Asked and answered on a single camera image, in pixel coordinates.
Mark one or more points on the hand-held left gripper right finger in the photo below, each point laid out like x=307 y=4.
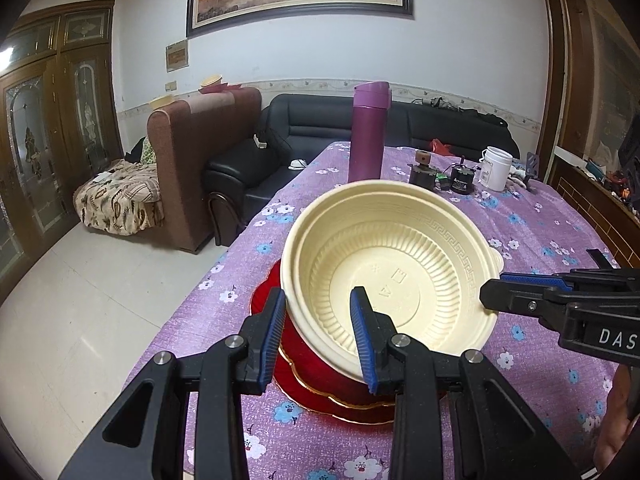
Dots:
x=361 y=345

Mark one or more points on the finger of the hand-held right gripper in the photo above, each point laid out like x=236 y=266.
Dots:
x=525 y=302
x=530 y=280

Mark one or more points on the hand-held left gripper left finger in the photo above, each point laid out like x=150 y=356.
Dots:
x=272 y=340

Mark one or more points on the large red glass plate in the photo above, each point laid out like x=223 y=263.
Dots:
x=260 y=295

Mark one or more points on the small red glass plate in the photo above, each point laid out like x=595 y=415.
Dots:
x=320 y=377

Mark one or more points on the large cream plastic bowl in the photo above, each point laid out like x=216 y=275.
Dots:
x=400 y=240

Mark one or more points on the person's right hand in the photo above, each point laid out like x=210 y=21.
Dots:
x=620 y=420

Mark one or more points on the purple floral tablecloth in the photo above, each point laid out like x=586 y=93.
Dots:
x=525 y=230

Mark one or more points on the white cloth gloves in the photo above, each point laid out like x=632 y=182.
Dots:
x=517 y=178

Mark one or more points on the white plastic jar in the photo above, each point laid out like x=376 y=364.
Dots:
x=495 y=170

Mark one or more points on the black battery block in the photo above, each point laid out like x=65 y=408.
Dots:
x=461 y=182

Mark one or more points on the green plug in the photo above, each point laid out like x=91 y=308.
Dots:
x=442 y=178

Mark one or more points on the dark jar with wooden stopper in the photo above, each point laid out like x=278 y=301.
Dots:
x=424 y=177

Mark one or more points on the red plastic bag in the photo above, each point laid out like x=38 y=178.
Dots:
x=441 y=147

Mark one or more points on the small white box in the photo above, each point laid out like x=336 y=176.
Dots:
x=260 y=142

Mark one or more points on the brown armchair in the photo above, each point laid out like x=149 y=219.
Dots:
x=190 y=160

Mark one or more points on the wooden glass display cabinet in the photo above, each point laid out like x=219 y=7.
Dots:
x=575 y=85

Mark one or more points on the purple thermos bottle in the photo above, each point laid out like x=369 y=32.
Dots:
x=367 y=135

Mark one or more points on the patterned blanket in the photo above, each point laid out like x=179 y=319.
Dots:
x=115 y=200

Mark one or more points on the black leather sofa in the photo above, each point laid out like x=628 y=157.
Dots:
x=310 y=120

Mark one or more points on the red box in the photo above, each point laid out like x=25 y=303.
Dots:
x=220 y=90

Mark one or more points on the wooden wardrobe with glass doors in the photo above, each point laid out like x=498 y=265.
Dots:
x=40 y=135

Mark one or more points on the black perforated metal bracket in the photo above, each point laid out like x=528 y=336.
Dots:
x=532 y=165

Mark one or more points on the wall socket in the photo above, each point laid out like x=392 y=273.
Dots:
x=171 y=85

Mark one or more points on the wooden wall plaque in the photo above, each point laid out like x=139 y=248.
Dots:
x=177 y=55

